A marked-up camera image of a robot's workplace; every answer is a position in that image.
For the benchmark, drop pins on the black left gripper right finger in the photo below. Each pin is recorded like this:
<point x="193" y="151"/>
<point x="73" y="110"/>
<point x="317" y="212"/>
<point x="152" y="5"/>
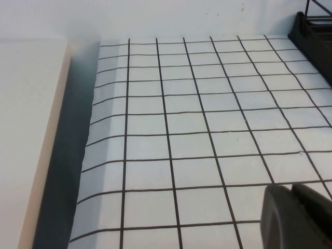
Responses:
<point x="316" y="199"/>

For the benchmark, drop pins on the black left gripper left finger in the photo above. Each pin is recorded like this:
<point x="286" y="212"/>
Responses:
<point x="288" y="223"/>

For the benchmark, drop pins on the white black-grid table mat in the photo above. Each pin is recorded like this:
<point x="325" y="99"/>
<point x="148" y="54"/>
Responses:
<point x="181" y="124"/>

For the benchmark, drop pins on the white board with beige edge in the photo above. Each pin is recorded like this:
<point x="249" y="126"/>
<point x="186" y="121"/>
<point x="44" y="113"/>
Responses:
<point x="26" y="116"/>

